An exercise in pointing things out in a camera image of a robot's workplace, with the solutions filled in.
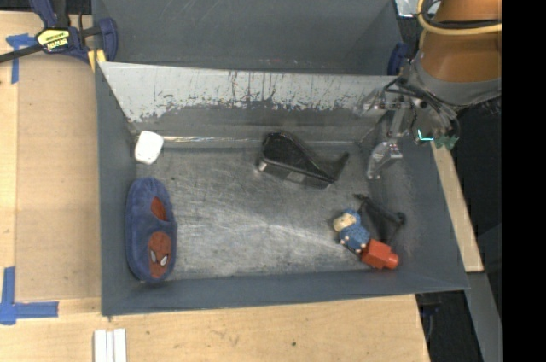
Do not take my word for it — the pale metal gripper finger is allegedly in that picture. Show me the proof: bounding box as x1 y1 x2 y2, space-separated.
356 91 390 146
365 140 404 182

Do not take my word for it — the blue and red toy figure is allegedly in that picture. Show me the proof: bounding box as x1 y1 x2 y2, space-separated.
331 207 401 271

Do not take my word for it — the black wedge-shaped object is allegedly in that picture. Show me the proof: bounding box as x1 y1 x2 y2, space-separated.
255 131 351 190

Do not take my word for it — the grey metal bin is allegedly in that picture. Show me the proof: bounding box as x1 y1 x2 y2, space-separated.
89 0 472 318

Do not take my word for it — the white rounded plastic object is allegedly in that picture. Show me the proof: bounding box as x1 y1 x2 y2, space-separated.
133 130 166 166

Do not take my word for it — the blue slipper with red face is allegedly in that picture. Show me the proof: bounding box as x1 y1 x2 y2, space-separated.
124 176 178 283

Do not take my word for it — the black thin triangular frame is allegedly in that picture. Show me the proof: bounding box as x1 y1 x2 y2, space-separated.
353 193 408 245

